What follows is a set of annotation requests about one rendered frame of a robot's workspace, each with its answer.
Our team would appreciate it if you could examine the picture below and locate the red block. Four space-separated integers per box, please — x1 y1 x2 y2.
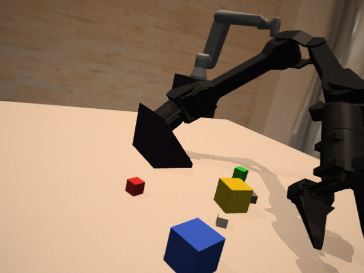
125 177 145 196

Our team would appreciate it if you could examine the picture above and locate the blue block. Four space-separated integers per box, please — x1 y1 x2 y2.
163 218 226 273

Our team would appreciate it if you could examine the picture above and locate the yellow cube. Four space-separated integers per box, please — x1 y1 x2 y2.
214 178 253 213

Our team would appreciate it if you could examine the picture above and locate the green block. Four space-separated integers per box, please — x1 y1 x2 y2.
232 166 249 181

